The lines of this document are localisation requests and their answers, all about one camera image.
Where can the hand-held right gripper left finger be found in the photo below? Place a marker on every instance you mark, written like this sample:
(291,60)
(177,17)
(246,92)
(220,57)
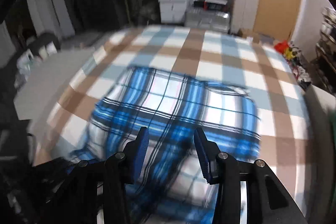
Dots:
(140,153)

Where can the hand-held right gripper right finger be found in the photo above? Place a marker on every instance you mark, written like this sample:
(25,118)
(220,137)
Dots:
(203,155)

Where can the blue plaid shirt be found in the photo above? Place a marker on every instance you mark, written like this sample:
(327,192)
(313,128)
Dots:
(168,103)

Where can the checkered bed sheet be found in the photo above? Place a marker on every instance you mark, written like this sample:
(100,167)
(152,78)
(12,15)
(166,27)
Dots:
(215,56)

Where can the small cardboard box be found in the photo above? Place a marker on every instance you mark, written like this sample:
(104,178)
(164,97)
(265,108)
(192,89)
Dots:
(245,33)

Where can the green folded garment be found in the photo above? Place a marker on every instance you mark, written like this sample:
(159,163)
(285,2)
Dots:
(332,132)

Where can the yellow black item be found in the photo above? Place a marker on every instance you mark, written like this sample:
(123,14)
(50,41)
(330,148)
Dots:
(290,53)

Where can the silver suitcase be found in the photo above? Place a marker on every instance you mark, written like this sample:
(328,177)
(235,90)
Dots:
(207,20)

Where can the white cup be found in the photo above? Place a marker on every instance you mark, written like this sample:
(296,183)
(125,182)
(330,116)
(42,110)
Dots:
(52,48)

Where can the black bag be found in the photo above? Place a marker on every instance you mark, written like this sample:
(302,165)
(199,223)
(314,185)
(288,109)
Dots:
(148,12)

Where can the pile of small packets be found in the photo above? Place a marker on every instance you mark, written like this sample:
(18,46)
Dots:
(26,66)

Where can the black chair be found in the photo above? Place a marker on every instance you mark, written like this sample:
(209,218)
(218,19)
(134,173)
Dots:
(43,40)

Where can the black red shoe box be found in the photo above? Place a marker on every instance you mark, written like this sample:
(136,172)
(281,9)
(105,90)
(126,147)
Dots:
(215,5)

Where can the wooden shoe rack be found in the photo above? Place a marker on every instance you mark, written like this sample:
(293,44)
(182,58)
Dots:
(328,56)

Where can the white wardrobe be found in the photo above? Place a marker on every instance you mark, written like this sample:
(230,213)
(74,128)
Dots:
(50,3)

